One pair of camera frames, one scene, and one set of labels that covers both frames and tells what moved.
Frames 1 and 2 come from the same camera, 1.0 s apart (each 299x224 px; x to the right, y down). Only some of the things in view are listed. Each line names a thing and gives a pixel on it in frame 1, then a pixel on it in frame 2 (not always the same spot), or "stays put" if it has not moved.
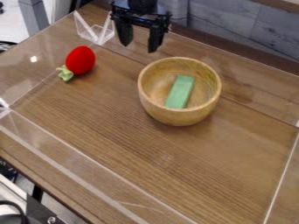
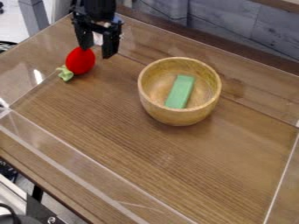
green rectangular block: (180, 92) stays put
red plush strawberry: (79, 61) stays put
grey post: (33, 16) stays put
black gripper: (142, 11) -> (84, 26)
